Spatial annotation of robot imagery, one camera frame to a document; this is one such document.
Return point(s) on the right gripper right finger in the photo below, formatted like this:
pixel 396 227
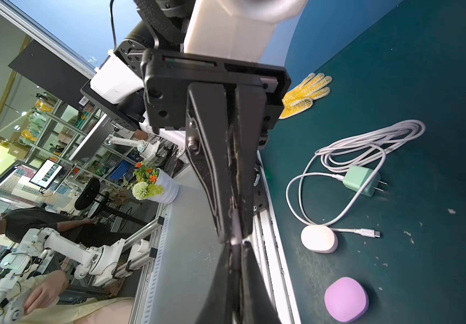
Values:
pixel 256 306

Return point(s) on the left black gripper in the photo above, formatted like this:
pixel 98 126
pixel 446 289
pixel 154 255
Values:
pixel 196 97

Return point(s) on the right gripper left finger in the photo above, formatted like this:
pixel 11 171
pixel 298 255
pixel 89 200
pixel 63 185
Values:
pixel 222 302

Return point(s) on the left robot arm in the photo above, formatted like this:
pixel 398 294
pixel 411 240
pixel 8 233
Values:
pixel 238 30

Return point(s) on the yellow work glove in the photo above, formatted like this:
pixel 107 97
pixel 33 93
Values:
pixel 303 96

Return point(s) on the white flower pot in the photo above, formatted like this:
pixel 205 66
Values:
pixel 170 192

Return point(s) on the green USB charger adapter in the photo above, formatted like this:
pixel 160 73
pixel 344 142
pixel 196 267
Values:
pixel 368 180

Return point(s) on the black office chair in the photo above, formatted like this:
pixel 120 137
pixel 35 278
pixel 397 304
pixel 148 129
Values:
pixel 91 195

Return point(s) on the computer monitor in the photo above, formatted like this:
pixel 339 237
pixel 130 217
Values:
pixel 46 174

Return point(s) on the person in dark shirt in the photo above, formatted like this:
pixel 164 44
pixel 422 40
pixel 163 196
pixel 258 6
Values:
pixel 15 224

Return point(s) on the aluminium front rail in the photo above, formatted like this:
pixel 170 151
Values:
pixel 174 286

